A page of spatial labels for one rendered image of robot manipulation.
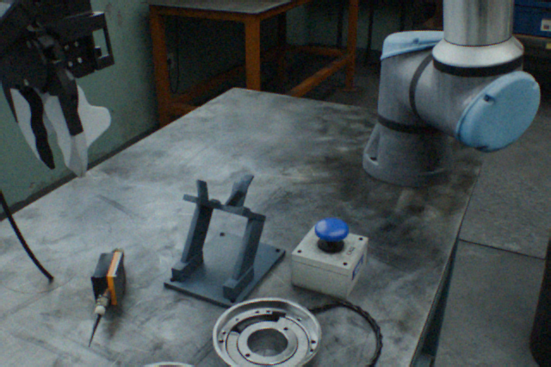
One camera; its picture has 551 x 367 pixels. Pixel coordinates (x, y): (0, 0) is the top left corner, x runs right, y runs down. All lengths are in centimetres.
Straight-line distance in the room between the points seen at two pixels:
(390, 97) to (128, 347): 53
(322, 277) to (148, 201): 33
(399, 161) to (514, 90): 23
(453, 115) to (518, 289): 141
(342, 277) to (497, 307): 140
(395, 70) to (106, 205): 48
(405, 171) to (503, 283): 128
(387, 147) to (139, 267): 43
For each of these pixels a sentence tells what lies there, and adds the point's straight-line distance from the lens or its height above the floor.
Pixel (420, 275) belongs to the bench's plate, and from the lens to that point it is 70.
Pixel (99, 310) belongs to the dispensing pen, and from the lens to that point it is 62.
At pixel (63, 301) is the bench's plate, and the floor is 80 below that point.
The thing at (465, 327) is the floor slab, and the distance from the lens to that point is 189.
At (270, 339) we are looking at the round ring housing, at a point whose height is 81.
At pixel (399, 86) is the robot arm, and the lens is 85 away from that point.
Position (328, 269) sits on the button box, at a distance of 63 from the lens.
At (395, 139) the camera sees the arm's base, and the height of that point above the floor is 87.
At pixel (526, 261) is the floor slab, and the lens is 227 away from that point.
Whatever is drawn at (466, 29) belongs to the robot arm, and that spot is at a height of 107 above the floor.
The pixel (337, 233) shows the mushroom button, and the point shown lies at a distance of 63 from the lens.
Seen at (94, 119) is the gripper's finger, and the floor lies 102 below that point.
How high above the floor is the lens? 121
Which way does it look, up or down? 28 degrees down
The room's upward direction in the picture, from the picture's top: straight up
